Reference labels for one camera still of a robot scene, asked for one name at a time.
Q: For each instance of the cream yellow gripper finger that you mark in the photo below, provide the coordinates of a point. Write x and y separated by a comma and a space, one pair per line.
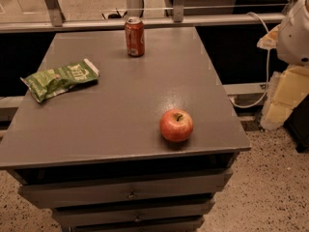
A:
285, 91

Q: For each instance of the green jalapeno chip bag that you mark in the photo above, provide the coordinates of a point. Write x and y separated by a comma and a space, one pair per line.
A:
47, 84

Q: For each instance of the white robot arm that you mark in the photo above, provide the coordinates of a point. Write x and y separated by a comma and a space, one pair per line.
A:
290, 38

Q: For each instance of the red apple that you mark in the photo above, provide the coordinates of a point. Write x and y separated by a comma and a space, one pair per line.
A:
176, 125

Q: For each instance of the orange soda can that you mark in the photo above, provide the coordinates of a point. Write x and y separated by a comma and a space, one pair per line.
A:
134, 29

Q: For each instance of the grey drawer cabinet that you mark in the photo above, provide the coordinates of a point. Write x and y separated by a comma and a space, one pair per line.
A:
96, 156

